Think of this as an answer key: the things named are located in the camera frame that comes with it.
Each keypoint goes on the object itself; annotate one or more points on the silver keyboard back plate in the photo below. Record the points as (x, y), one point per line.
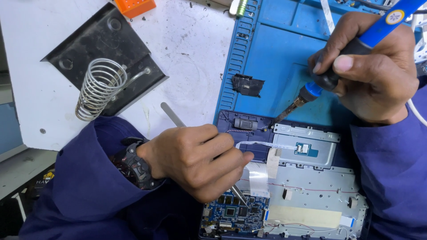
(320, 181)

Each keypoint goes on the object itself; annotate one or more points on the silver touchpad bracket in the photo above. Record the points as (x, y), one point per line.
(320, 151)

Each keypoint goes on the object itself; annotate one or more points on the small grey speaker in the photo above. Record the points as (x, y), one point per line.
(246, 124)

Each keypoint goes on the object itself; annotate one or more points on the black and yellow box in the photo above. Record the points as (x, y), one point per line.
(41, 181)

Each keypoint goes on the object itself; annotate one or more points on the black stand with coil spring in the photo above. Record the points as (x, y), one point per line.
(100, 40)

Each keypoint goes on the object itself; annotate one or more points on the small black torn part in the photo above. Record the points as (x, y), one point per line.
(247, 85)

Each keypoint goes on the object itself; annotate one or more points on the black wristwatch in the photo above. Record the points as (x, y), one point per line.
(138, 168)

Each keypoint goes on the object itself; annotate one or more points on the silver metal tweezers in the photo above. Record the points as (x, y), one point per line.
(171, 114)

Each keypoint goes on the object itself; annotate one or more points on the blue circuit board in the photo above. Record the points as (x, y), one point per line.
(233, 213)

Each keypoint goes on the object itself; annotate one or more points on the white plastic frame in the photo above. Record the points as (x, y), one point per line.
(421, 36)

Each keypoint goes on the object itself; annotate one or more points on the beige tape strip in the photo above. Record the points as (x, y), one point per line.
(303, 216)

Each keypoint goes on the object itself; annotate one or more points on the person's right hand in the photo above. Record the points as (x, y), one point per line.
(383, 76)

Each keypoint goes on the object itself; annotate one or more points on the dark blue laptop chassis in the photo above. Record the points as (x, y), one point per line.
(258, 136)

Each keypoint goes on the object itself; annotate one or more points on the person's left hand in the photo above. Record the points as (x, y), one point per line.
(173, 156)

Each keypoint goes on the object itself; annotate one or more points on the blue silicone repair mat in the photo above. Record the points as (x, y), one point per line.
(277, 50)

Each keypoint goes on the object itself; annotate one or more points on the person's left fingers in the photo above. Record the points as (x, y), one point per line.
(220, 156)

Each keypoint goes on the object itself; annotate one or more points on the green and silver cylinder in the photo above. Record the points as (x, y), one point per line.
(241, 6)

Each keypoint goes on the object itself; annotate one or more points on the orange plastic box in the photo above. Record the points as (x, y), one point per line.
(135, 6)

